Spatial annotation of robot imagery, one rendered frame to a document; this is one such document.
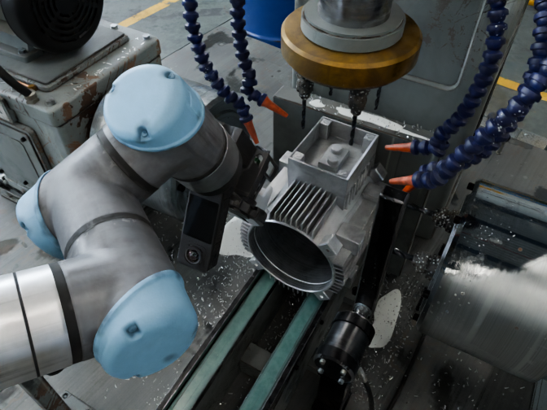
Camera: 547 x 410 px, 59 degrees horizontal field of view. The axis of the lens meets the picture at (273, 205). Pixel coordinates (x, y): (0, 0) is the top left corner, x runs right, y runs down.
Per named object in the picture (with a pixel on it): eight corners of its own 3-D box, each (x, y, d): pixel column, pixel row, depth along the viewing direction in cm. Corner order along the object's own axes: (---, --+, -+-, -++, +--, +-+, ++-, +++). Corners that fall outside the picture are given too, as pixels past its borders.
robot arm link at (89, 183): (23, 272, 38) (130, 183, 37) (0, 186, 44) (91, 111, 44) (93, 302, 44) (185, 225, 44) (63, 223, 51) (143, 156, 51)
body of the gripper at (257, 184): (282, 170, 65) (257, 133, 53) (254, 228, 63) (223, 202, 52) (234, 151, 67) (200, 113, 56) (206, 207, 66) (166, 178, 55)
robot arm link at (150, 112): (76, 102, 41) (152, 37, 41) (140, 150, 51) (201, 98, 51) (119, 165, 38) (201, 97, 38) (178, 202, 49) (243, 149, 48)
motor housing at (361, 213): (295, 198, 98) (298, 124, 84) (382, 235, 92) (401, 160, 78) (241, 268, 87) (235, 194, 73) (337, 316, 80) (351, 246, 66)
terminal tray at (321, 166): (318, 147, 86) (321, 115, 80) (374, 168, 82) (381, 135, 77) (285, 189, 79) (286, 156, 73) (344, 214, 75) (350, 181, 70)
